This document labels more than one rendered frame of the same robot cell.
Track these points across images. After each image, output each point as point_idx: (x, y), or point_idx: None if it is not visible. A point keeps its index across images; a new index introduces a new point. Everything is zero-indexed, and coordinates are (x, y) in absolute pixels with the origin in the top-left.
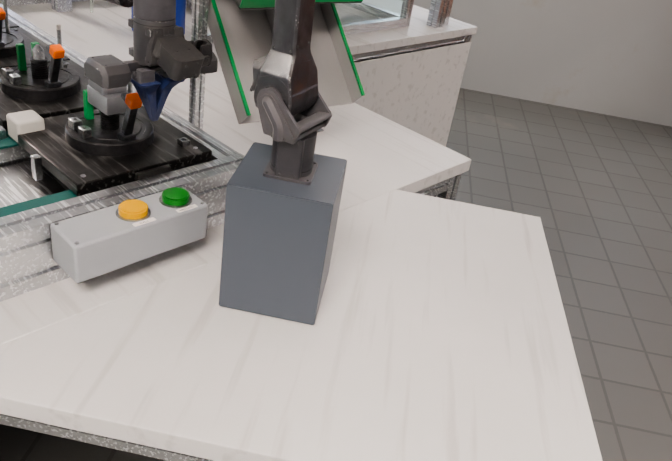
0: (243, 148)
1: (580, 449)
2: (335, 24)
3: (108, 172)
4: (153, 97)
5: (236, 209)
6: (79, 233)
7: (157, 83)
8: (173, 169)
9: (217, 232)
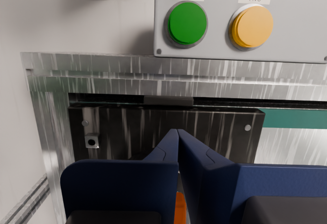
0: (5, 158)
1: None
2: None
3: (219, 121)
4: (207, 156)
5: None
6: (325, 23)
7: (259, 170)
8: (133, 104)
9: (119, 42)
